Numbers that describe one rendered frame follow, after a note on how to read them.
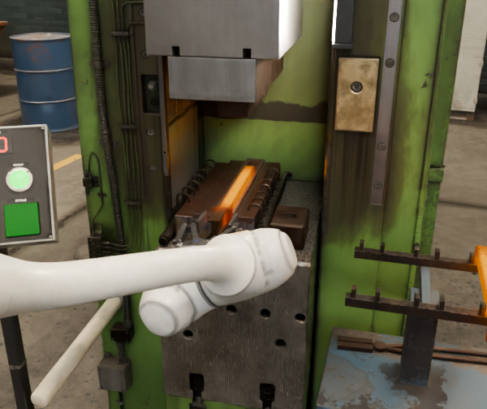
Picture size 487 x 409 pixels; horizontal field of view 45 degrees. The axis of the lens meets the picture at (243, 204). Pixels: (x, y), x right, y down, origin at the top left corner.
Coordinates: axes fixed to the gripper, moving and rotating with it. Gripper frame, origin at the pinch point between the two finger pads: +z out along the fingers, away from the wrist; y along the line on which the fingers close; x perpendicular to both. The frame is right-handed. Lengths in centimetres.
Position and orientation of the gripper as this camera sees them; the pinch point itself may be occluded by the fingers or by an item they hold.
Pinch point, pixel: (217, 221)
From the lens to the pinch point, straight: 136.6
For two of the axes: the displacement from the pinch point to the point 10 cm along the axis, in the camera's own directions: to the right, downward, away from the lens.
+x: 0.0, -9.2, -3.9
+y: 9.8, 0.8, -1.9
